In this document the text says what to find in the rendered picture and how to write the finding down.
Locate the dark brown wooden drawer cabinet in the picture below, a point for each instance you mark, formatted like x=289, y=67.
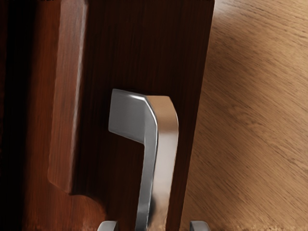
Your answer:
x=134, y=53

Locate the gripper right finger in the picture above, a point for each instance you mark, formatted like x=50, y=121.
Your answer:
x=198, y=226

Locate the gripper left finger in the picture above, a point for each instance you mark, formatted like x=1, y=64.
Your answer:
x=108, y=226

